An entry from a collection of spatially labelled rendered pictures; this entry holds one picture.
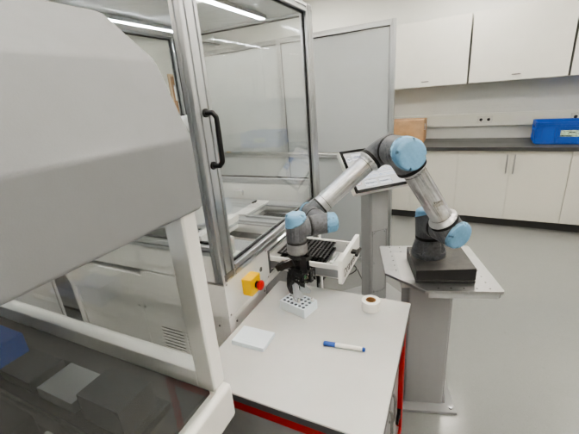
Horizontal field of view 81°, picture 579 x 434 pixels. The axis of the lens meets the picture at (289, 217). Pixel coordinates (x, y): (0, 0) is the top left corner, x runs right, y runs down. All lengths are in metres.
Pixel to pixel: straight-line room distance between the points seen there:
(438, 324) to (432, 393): 0.43
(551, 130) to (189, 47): 3.86
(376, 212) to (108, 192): 2.05
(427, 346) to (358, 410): 0.89
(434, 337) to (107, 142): 1.63
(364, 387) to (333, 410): 0.12
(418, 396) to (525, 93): 3.74
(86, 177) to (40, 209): 0.07
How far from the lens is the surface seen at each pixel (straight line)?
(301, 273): 1.25
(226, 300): 1.29
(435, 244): 1.64
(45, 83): 0.57
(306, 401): 1.07
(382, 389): 1.11
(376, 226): 2.46
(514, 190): 4.38
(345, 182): 1.34
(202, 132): 1.11
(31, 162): 0.51
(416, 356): 1.91
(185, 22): 1.13
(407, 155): 1.26
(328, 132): 3.17
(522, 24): 4.57
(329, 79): 3.15
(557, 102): 4.95
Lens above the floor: 1.56
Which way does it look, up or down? 19 degrees down
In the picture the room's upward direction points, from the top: 5 degrees counter-clockwise
